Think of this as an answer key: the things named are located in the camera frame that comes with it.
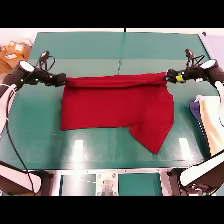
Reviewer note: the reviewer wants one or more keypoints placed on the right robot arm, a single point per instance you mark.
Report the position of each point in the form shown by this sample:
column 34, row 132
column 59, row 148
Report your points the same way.
column 210, row 71

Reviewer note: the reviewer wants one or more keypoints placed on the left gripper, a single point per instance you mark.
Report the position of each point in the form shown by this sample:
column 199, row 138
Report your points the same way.
column 60, row 80

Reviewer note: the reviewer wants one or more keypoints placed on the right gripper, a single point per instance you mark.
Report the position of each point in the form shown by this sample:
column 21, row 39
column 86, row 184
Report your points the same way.
column 175, row 76

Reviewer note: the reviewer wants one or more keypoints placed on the cream garment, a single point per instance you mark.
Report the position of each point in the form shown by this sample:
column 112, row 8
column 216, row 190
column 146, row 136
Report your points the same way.
column 211, row 120

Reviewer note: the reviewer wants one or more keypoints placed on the red T-shirt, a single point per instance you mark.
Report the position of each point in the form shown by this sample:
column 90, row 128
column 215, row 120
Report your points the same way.
column 116, row 103

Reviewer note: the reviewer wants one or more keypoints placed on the silver frame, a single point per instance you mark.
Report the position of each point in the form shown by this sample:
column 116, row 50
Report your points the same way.
column 106, row 183

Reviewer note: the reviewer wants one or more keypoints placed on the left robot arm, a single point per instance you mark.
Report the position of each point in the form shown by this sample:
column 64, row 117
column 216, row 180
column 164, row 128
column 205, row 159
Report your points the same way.
column 20, row 75

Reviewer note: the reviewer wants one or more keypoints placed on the purple garment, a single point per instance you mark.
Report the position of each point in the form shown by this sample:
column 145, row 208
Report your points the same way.
column 196, row 111

